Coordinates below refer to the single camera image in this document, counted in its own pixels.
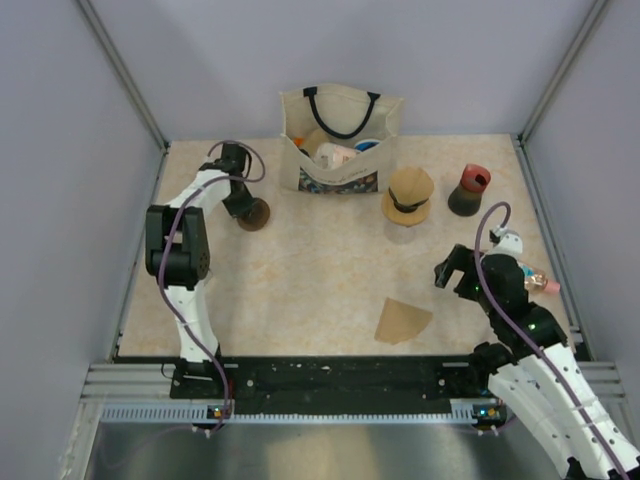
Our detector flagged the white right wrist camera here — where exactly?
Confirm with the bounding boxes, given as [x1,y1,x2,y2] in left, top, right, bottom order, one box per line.
[489,226,524,259]

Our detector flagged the clear pink lotion bottle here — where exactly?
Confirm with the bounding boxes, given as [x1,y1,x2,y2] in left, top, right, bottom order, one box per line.
[519,262,561,294]

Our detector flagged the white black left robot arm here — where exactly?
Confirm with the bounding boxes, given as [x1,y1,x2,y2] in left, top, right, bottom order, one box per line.
[144,140,270,397]

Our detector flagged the grey slotted cable duct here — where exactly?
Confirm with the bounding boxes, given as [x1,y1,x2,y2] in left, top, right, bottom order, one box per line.
[100,400,505,426]

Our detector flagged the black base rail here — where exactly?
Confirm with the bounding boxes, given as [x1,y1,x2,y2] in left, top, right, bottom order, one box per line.
[170,355,490,416]

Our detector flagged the beige canvas tote bag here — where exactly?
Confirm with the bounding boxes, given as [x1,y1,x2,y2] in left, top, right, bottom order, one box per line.
[280,84,404,194]

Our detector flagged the wooden dripper stand disc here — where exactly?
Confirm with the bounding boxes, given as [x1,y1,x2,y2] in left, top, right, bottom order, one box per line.
[381,191,432,227]

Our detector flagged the clear glass server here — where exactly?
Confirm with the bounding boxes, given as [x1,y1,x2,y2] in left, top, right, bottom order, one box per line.
[384,223,419,245]

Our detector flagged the dark flask with red cap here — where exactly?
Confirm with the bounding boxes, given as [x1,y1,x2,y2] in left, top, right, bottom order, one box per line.
[447,164,491,217]

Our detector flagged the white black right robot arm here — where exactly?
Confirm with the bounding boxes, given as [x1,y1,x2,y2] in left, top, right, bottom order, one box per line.
[434,244,639,479]

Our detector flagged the brown paper coffee filter stack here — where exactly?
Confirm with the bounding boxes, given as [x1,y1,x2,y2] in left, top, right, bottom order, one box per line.
[374,298,433,345]

